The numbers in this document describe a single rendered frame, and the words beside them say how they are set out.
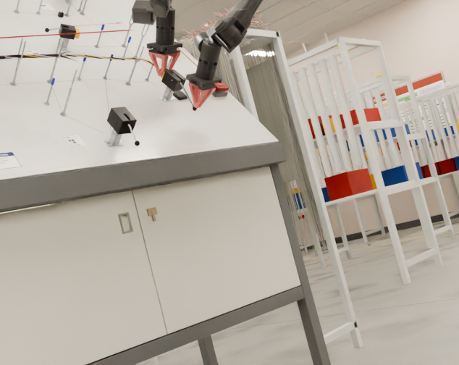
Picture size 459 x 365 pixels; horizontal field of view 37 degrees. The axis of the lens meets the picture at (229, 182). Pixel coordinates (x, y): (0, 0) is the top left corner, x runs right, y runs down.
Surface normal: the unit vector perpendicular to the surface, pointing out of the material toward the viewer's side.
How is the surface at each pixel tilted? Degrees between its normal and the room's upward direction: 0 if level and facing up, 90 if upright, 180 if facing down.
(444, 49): 90
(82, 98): 53
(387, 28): 90
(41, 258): 90
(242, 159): 90
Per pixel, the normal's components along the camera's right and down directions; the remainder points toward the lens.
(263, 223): 0.65, -0.22
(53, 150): 0.37, -0.76
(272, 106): -0.64, 0.11
